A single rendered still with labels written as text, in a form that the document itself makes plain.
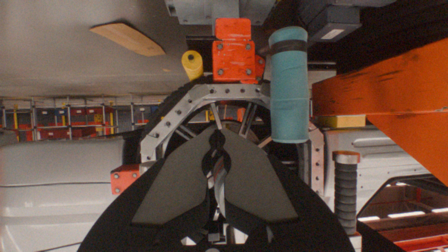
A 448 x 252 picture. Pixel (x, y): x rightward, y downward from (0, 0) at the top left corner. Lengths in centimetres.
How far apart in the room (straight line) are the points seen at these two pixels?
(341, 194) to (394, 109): 34
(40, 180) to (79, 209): 17
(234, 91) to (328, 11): 34
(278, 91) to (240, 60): 16
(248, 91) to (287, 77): 14
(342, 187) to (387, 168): 69
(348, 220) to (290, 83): 28
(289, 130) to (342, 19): 37
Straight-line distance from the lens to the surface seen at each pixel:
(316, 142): 59
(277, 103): 42
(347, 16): 66
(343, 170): 37
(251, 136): 78
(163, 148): 60
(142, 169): 30
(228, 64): 51
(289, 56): 43
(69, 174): 85
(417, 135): 65
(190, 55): 51
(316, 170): 61
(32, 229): 101
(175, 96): 59
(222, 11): 76
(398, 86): 65
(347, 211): 40
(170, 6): 94
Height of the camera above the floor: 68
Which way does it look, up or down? 2 degrees up
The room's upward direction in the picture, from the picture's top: 178 degrees clockwise
